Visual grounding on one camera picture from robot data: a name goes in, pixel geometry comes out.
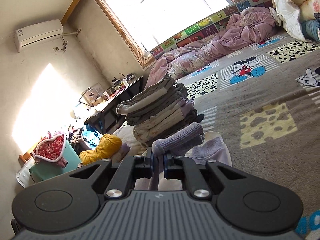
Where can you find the colourful alphabet foam mat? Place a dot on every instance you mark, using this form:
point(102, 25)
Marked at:
point(214, 23)

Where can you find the dark desk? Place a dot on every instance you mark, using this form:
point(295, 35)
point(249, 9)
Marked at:
point(104, 118)

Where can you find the cream and lilac sweatshirt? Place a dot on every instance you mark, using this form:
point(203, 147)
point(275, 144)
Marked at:
point(191, 142)

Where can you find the window with wooden frame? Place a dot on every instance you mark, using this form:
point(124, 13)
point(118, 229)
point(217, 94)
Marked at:
point(149, 27)

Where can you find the yellow folded garment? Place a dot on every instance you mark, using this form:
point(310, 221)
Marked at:
point(109, 144)

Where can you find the lilac folded garment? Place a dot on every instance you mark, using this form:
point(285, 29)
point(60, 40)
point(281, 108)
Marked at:
point(120, 154)

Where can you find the pink crumpled duvet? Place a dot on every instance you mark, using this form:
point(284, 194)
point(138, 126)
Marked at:
point(253, 25)

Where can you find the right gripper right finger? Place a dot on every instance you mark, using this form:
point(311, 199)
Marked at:
point(201, 181)

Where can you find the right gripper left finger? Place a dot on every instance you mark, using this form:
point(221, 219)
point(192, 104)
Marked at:
point(115, 180)

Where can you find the white air conditioner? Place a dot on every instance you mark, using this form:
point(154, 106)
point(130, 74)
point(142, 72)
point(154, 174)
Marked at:
point(37, 33)

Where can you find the Mickey Mouse bed blanket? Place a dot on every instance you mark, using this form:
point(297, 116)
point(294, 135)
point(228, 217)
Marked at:
point(265, 105)

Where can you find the cream and pink quilts pile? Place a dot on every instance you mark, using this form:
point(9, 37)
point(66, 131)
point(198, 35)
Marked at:
point(300, 18)

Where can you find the red floral heart cushion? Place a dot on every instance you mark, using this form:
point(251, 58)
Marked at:
point(50, 149)

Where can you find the grey folded clothes stack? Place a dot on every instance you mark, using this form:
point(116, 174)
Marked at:
point(159, 111)

